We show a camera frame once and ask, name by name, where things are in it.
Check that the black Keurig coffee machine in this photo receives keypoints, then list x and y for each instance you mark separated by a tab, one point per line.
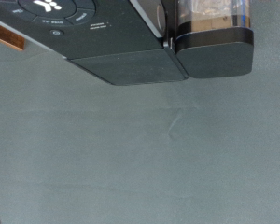
130	46

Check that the grey partition panel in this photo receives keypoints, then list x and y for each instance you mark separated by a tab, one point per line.
140	155

